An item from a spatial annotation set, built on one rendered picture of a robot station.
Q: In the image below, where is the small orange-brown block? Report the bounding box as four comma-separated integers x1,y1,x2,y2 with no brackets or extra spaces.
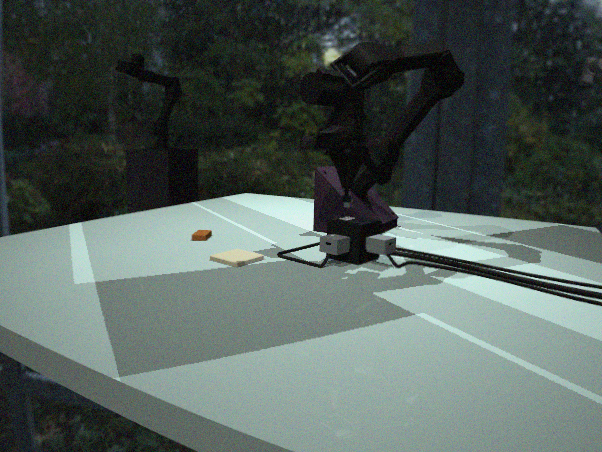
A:
191,230,212,241

